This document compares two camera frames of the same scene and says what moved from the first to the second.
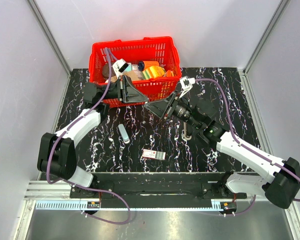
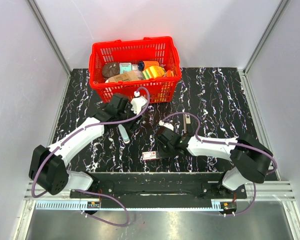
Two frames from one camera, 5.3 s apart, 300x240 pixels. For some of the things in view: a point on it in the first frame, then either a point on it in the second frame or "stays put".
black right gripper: [162, 107] → [162, 154]
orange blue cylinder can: [143, 64] stays put
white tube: [123, 133] stays put
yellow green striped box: [153, 72] stays put
